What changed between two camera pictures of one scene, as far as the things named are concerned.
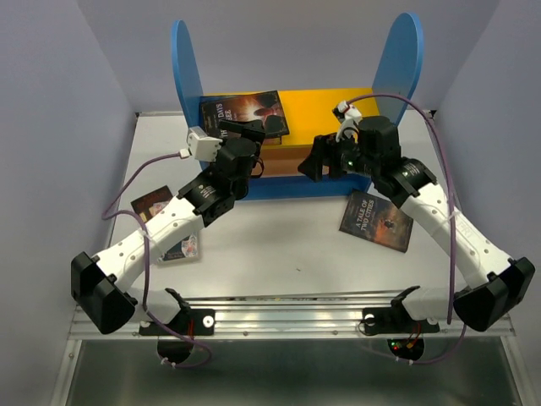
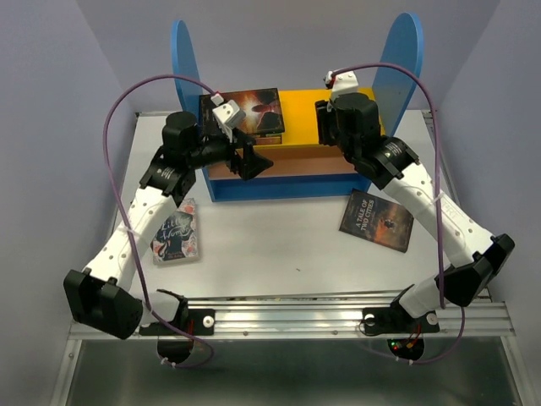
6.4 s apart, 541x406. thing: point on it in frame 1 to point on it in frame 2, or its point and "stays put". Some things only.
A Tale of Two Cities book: x=377 y=220 stays put
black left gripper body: x=243 y=189 to x=215 y=150
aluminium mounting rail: x=286 y=315 stays put
